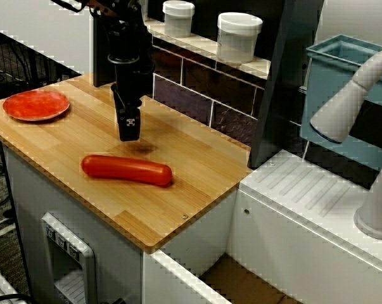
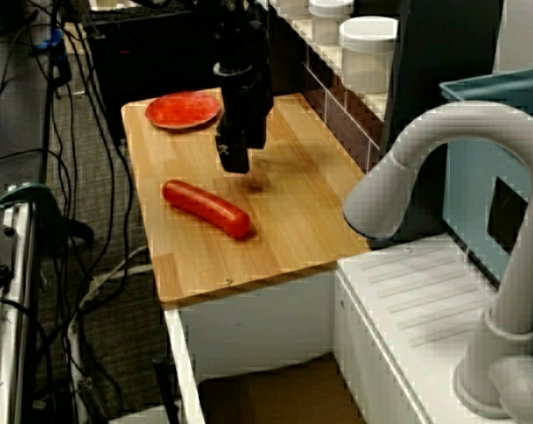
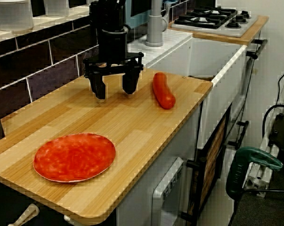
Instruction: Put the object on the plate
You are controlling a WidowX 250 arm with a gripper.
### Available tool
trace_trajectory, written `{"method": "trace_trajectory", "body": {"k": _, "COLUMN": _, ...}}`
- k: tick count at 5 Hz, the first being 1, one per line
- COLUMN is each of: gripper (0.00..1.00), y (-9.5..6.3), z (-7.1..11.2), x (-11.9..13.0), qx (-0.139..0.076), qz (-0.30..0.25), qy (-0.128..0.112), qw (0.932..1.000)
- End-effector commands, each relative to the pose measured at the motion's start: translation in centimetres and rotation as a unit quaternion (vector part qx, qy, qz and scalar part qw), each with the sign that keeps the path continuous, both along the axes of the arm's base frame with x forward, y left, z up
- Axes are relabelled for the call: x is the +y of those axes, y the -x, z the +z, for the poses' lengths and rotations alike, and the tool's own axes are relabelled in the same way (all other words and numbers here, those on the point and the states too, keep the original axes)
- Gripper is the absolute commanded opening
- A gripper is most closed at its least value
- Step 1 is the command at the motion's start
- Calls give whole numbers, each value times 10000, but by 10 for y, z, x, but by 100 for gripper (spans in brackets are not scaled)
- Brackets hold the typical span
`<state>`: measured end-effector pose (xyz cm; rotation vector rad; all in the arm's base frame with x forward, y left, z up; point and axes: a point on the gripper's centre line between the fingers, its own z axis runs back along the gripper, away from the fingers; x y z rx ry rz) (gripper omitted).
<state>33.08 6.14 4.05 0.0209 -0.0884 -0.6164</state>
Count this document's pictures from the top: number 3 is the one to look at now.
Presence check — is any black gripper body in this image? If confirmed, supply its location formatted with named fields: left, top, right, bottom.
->
left=82, top=24, right=145, bottom=79

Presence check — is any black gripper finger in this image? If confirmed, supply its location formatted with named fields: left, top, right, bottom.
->
left=122, top=67, right=141, bottom=95
left=89, top=71, right=106, bottom=100

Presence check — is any orange red toy sausage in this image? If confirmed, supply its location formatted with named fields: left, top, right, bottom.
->
left=152, top=72, right=176, bottom=110

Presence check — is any red round plate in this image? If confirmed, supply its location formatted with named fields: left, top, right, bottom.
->
left=32, top=133, right=116, bottom=184

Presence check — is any grey toy faucet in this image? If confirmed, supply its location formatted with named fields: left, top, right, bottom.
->
left=145, top=0, right=169, bottom=47

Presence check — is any white toy sink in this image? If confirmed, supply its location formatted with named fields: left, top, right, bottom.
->
left=127, top=30, right=248, bottom=149

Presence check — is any black grey toy stove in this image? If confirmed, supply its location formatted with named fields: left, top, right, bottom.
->
left=171, top=6, right=259, bottom=38

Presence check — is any large translucent plastic container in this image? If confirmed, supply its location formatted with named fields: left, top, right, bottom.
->
left=0, top=0, right=34, bottom=32

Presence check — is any wood print oven door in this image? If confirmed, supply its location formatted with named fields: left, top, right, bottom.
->
left=180, top=115, right=227, bottom=224

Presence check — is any white dishwasher panel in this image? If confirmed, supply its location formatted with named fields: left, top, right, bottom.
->
left=152, top=157, right=185, bottom=226

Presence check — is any green power drill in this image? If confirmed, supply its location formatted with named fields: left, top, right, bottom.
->
left=226, top=146, right=284, bottom=201

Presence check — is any black equipment box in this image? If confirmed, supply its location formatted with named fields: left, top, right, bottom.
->
left=268, top=112, right=284, bottom=156

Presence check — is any black cabinet door handle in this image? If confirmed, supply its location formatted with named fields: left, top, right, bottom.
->
left=227, top=121, right=250, bottom=150
left=246, top=39, right=268, bottom=60

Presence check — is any thick black cable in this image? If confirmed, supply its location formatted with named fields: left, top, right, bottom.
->
left=261, top=104, right=284, bottom=139

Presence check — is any aluminium profile rail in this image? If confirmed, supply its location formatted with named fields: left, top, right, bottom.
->
left=244, top=131, right=282, bottom=198

